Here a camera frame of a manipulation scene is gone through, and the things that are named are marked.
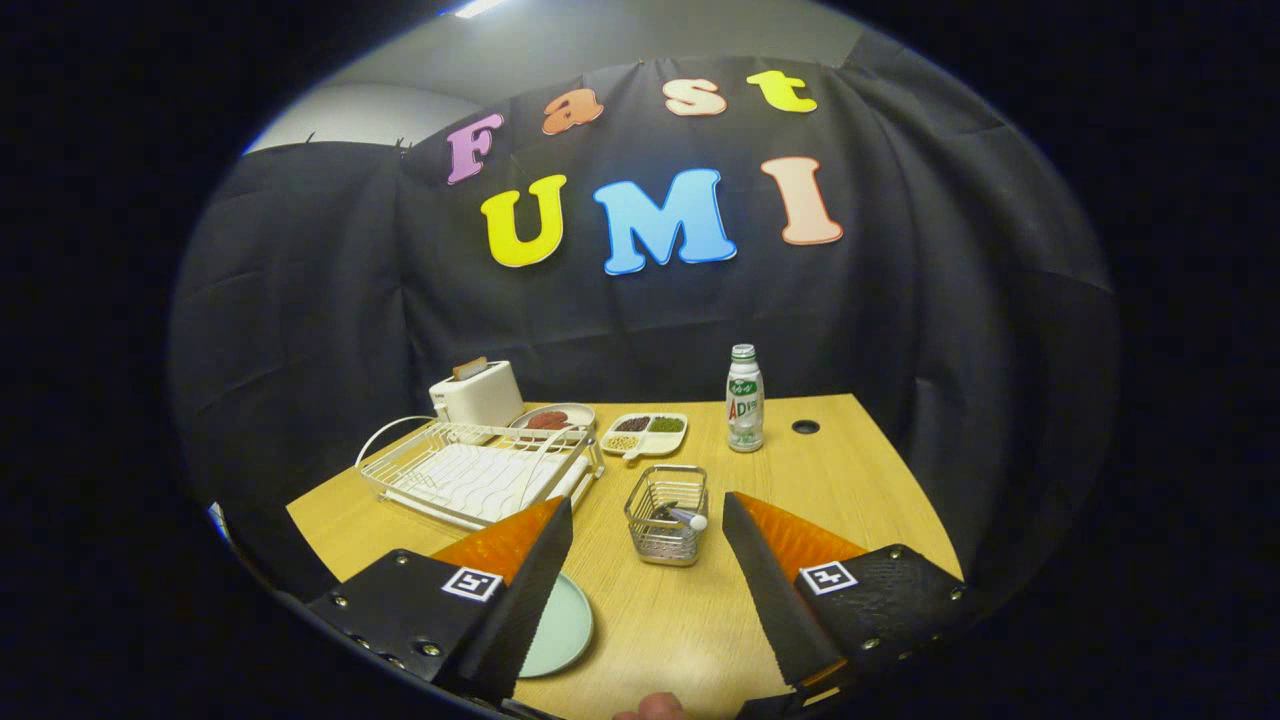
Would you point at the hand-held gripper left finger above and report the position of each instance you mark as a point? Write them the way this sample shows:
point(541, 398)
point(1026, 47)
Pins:
point(520, 600)

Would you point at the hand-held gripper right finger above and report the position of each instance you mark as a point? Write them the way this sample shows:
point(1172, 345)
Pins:
point(775, 590)

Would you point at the pale green plate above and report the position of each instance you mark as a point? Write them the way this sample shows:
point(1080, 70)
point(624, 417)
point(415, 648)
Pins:
point(560, 630)

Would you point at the beige plate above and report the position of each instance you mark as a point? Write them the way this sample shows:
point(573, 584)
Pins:
point(572, 411)

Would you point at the white drain tray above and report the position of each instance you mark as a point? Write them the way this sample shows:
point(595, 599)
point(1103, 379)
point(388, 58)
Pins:
point(480, 480)

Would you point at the red meat piece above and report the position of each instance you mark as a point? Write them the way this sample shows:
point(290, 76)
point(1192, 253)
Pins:
point(538, 419)
point(560, 422)

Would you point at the white milk drink bottle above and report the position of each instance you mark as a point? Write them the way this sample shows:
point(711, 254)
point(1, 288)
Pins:
point(745, 405)

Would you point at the white divided tray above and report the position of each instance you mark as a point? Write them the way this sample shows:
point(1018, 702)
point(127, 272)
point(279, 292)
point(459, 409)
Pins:
point(660, 442)

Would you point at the yellow soybeans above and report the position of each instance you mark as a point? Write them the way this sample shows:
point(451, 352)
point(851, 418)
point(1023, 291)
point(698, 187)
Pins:
point(623, 442)

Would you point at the green beans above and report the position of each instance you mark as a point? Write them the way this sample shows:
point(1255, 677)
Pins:
point(667, 424)

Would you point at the white toaster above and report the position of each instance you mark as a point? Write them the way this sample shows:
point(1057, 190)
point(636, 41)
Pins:
point(485, 398)

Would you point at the dark red beans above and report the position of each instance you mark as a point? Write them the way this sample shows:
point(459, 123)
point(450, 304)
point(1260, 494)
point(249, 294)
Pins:
point(632, 424)

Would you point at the brown toast slice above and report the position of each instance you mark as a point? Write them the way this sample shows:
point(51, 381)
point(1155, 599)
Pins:
point(470, 368)

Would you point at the black backdrop cloth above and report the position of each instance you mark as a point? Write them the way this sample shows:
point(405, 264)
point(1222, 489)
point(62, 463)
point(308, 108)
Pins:
point(900, 330)

